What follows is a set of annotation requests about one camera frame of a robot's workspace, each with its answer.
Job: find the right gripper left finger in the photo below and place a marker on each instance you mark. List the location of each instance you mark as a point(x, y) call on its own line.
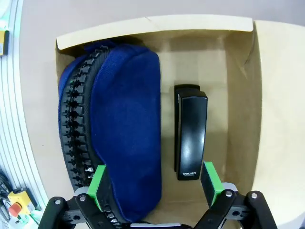
point(96, 188)

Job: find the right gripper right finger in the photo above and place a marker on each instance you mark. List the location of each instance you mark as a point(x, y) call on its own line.
point(210, 183)

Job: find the black stapler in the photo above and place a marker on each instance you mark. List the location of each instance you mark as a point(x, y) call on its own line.
point(191, 133)

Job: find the brown cardboard box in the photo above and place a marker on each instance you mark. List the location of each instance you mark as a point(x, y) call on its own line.
point(238, 119)

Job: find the blue zippered pencil case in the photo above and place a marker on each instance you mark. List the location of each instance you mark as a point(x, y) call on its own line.
point(128, 119)

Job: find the yellow emergency stop box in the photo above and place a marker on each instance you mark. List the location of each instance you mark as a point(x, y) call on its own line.
point(17, 198)

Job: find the yellow black label box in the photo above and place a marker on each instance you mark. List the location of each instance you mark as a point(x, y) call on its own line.
point(3, 43)

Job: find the aluminium table frame rail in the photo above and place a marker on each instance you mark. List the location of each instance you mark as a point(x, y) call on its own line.
point(12, 119)

